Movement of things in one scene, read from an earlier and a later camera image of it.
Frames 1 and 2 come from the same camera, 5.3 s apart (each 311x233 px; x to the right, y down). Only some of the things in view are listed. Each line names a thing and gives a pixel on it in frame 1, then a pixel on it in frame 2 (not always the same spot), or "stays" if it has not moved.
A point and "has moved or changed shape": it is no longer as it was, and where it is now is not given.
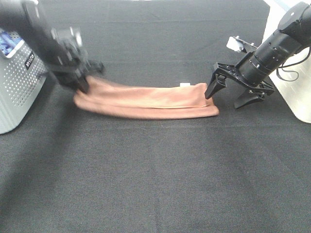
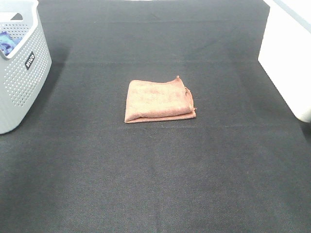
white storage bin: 293,78 stays
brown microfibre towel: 106,98 has moved or changed shape
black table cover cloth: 67,169 stays
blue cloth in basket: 7,44 stays
